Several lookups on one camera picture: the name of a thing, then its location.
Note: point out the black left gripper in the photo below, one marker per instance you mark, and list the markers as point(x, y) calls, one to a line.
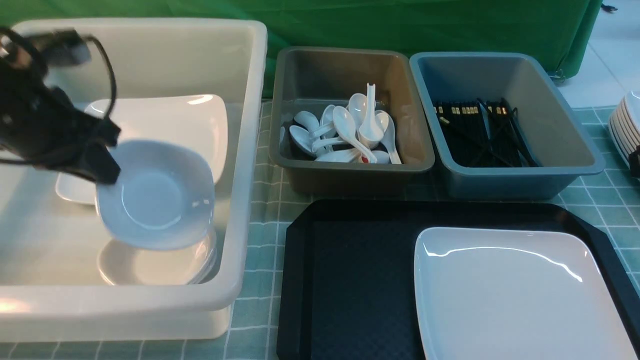
point(42, 128)

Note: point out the white deep bowl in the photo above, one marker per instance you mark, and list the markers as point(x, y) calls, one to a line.
point(163, 198)

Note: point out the large white rice plate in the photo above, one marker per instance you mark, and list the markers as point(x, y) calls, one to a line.
point(498, 294)

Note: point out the white ceramic soup spoon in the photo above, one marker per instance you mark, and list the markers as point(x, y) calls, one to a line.
point(344, 124)

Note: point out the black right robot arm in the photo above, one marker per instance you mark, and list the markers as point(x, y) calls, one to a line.
point(633, 160)

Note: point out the white square plate in tub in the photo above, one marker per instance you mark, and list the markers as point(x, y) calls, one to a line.
point(197, 122)

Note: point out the white bowl in tub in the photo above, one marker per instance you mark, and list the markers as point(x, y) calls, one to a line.
point(122, 265)

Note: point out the large white plastic tub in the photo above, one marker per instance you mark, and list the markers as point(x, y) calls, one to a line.
point(50, 283)

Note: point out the grey-brown spoon bin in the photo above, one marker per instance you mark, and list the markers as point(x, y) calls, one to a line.
point(312, 78)

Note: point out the green checked tablecloth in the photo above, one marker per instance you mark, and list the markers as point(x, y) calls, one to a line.
point(610, 201)

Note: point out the pile of white spoons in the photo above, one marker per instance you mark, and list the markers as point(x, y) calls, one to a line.
point(358, 132)

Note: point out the black serving tray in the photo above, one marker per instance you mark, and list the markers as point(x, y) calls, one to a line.
point(348, 290)

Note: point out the pile of black chopsticks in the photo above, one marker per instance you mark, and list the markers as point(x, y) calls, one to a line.
point(483, 134)

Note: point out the blue-grey chopstick bin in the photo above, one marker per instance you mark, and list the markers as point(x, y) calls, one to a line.
point(556, 138)

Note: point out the green backdrop cloth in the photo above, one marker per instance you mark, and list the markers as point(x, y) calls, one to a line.
point(554, 32)

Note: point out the stack of white plates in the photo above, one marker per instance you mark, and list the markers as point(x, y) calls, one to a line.
point(624, 125)

